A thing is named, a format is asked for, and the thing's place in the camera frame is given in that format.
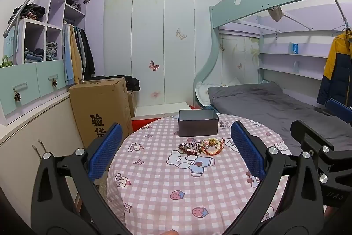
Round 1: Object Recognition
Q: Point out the dark red bead bracelet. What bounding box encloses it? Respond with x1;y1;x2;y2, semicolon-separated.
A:
178;142;202;156

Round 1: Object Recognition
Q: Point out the person right hand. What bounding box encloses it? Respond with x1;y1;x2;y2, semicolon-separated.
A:
324;206;335;220

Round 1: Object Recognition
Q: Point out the person left hand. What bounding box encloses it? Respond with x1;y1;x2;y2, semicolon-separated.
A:
161;230;178;235

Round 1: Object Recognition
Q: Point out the yellow navy jacket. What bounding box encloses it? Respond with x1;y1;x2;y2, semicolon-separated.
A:
317;29;352;107

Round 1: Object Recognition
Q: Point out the grey bed duvet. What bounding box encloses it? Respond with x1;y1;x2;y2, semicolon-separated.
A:
208;82;351;155

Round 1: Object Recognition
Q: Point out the blue box on shelf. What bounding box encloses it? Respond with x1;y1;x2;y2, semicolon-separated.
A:
288;42;299;54

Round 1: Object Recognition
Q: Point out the grey metal tin box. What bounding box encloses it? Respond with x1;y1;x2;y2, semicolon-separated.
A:
178;109;219;137

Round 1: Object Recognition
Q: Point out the large cardboard box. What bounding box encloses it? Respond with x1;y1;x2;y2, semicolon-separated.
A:
69;78;133;147

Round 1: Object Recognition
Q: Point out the white pillow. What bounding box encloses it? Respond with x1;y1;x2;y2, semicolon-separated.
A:
195;82;221;107

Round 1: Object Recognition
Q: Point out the teal drawer cabinet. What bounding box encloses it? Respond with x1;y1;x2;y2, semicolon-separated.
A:
0;60;67;126

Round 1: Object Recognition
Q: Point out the pink checkered tablecloth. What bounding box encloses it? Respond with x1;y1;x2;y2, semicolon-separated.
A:
106;114;293;235

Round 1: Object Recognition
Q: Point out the white red low platform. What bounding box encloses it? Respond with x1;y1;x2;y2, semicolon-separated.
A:
131;102;193;132

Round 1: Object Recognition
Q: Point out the small cardboard box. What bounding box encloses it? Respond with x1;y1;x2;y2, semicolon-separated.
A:
127;91;138;118

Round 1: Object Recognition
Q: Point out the black bag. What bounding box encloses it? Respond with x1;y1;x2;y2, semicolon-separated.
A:
125;76;140;92

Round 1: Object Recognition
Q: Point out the hanging clothes row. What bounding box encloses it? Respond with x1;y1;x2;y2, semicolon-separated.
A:
63;23;95;85

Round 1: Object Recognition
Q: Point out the lilac cube shelf unit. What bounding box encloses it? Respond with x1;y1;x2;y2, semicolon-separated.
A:
15;0;89;64

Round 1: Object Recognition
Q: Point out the white wardrobe with butterflies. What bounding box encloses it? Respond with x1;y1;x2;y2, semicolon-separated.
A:
103;0;218;107

